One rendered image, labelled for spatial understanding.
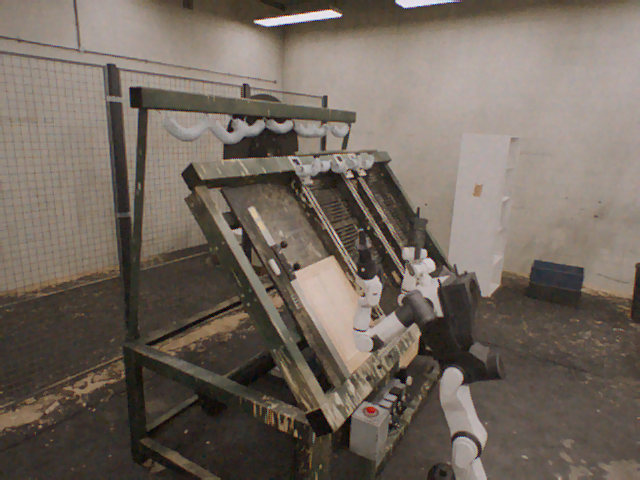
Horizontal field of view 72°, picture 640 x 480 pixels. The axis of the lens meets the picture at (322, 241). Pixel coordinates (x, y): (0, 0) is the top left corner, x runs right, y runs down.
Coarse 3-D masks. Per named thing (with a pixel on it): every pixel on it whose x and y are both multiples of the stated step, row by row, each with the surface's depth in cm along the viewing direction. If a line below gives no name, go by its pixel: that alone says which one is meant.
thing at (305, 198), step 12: (300, 180) 254; (300, 192) 256; (300, 204) 258; (312, 204) 254; (312, 216) 255; (324, 216) 256; (324, 228) 252; (324, 240) 254; (336, 240) 254; (336, 252) 251; (348, 264) 249; (348, 276) 250; (360, 288) 248; (372, 312) 247
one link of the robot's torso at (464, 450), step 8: (456, 440) 205; (464, 440) 202; (456, 448) 204; (464, 448) 202; (472, 448) 201; (456, 456) 205; (464, 456) 203; (472, 456) 202; (456, 464) 206; (464, 464) 204; (472, 464) 207; (480, 464) 214; (456, 472) 211; (464, 472) 207; (472, 472) 208; (480, 472) 212
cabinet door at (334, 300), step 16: (304, 272) 225; (320, 272) 235; (336, 272) 246; (304, 288) 219; (320, 288) 229; (336, 288) 239; (352, 288) 250; (320, 304) 222; (336, 304) 232; (352, 304) 242; (320, 320) 216; (336, 320) 225; (352, 320) 235; (336, 336) 219; (352, 336) 228; (352, 352) 221; (352, 368) 215
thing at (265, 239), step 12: (252, 216) 215; (264, 240) 214; (276, 264) 213; (288, 288) 212; (300, 288) 213; (300, 300) 210; (300, 312) 211; (312, 312) 211; (312, 324) 209; (324, 336) 208; (324, 348) 208; (336, 360) 206; (336, 372) 207; (348, 372) 208
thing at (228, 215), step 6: (372, 186) 354; (330, 192) 298; (318, 198) 284; (228, 216) 214; (396, 216) 366; (228, 222) 212; (234, 222) 215; (234, 228) 220; (384, 270) 299; (384, 282) 291; (294, 330) 207; (294, 336) 205; (300, 336) 208
